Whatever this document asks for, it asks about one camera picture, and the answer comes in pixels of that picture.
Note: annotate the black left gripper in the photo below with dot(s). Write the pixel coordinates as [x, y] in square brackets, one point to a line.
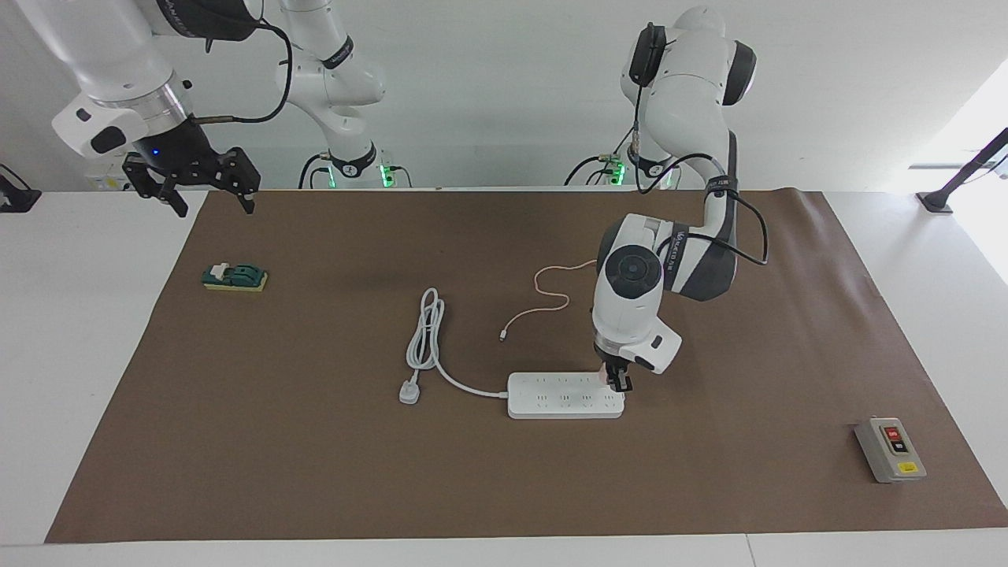
[613, 362]

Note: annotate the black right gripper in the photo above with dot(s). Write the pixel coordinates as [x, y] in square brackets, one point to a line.
[189, 161]

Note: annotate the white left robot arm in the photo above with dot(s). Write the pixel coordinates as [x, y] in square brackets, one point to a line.
[630, 303]

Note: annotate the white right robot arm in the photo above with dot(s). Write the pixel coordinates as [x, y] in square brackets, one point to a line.
[110, 55]

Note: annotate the white power strip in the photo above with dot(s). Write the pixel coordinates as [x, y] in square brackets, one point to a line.
[565, 395]

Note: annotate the white box yellow labels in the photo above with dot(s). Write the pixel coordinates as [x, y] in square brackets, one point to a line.
[106, 183]

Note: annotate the brown paper mat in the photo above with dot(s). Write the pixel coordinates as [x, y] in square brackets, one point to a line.
[504, 472]

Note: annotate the grey push button box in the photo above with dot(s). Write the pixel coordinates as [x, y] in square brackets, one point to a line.
[890, 453]

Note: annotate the green knife switch yellow base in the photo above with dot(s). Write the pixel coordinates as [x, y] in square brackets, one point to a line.
[236, 276]

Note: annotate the black clamp mount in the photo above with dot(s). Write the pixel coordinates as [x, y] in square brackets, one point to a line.
[16, 201]

